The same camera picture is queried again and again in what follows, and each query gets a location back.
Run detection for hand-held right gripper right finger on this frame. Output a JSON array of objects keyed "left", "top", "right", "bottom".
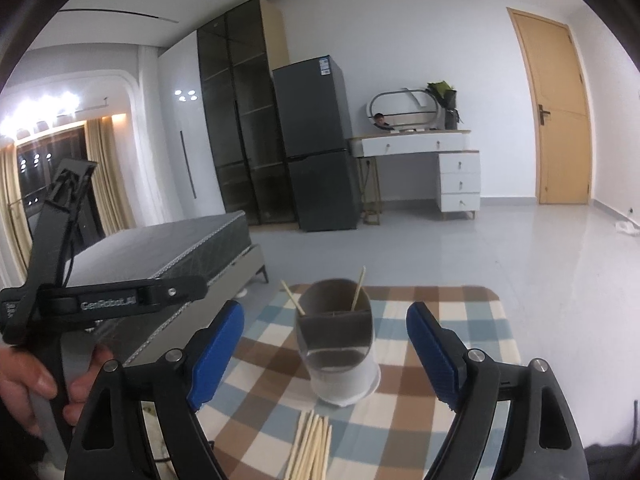
[{"left": 406, "top": 301, "right": 591, "bottom": 480}]

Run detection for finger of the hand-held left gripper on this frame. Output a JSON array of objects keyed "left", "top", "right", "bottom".
[
  {"left": 25, "top": 158, "right": 99, "bottom": 291},
  {"left": 37, "top": 276, "right": 208, "bottom": 321}
]

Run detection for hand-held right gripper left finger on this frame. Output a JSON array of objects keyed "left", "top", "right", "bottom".
[{"left": 64, "top": 300, "right": 246, "bottom": 480}]

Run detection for white grey utensil holder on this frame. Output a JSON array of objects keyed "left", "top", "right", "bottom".
[{"left": 294, "top": 278, "right": 382, "bottom": 407}]

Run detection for pile of chopsticks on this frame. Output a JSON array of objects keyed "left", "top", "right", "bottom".
[{"left": 284, "top": 408, "right": 333, "bottom": 480}]

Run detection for person's left hand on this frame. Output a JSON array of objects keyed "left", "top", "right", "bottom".
[{"left": 0, "top": 342, "right": 116, "bottom": 431}]

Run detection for checkered tablecloth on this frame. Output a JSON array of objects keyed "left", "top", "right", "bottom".
[{"left": 145, "top": 284, "right": 523, "bottom": 480}]

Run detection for beige curtain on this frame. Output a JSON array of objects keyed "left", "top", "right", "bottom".
[
  {"left": 0, "top": 147, "right": 31, "bottom": 286},
  {"left": 85, "top": 117, "right": 138, "bottom": 241}
]

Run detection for grey bed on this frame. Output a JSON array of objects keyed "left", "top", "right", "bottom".
[{"left": 30, "top": 211, "right": 271, "bottom": 366}]

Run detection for dark window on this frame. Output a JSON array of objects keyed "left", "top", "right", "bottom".
[{"left": 15, "top": 127, "right": 91, "bottom": 211}]

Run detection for pale wooden chopstick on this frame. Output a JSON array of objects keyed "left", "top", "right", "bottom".
[
  {"left": 281, "top": 281, "right": 306, "bottom": 317},
  {"left": 351, "top": 266, "right": 367, "bottom": 312}
]

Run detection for white wardrobe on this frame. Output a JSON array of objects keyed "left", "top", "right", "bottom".
[{"left": 157, "top": 30, "right": 226, "bottom": 226}]

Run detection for gold metal stool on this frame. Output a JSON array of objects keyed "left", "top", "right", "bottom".
[{"left": 357, "top": 156, "right": 382, "bottom": 226}]

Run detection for white dressing table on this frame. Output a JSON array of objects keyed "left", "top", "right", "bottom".
[{"left": 348, "top": 130, "right": 482, "bottom": 222}]

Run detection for dark glass cabinet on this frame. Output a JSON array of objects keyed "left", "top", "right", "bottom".
[{"left": 196, "top": 0, "right": 296, "bottom": 226}]

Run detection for dark grey fridge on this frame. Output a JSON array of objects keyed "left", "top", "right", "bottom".
[{"left": 271, "top": 56, "right": 362, "bottom": 233}]

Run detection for oval mirror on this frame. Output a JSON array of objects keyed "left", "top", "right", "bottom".
[{"left": 367, "top": 88, "right": 446, "bottom": 133}]

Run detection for wrapped flower bouquet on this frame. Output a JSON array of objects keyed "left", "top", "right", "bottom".
[{"left": 425, "top": 80, "right": 466, "bottom": 131}]

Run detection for wooden door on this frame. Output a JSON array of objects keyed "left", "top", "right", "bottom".
[{"left": 506, "top": 6, "right": 596, "bottom": 206}]

